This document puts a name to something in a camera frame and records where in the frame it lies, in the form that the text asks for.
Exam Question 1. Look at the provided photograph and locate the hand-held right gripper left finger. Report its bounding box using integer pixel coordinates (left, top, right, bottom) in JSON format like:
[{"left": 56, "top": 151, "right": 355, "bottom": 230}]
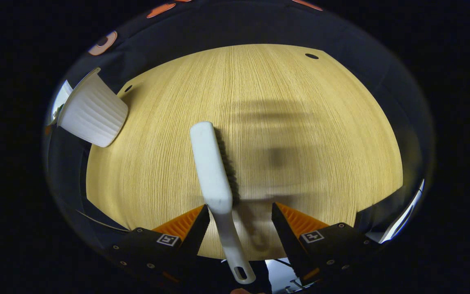
[{"left": 110, "top": 204, "right": 211, "bottom": 287}]

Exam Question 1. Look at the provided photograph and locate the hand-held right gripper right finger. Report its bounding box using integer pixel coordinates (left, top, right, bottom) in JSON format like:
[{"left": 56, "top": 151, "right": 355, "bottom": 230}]
[{"left": 271, "top": 202, "right": 383, "bottom": 287}]

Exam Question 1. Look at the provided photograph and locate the small white broom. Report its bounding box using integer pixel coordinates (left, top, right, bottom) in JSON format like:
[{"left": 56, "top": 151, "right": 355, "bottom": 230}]
[{"left": 189, "top": 121, "right": 257, "bottom": 285}]

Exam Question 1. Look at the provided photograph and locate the white ribbed garbage bin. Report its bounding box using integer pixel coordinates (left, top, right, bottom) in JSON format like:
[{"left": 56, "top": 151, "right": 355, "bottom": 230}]
[{"left": 57, "top": 67, "right": 129, "bottom": 148}]

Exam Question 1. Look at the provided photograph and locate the white panel edge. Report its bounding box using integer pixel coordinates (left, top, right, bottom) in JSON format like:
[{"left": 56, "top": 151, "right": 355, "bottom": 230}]
[{"left": 382, "top": 179, "right": 426, "bottom": 244}]

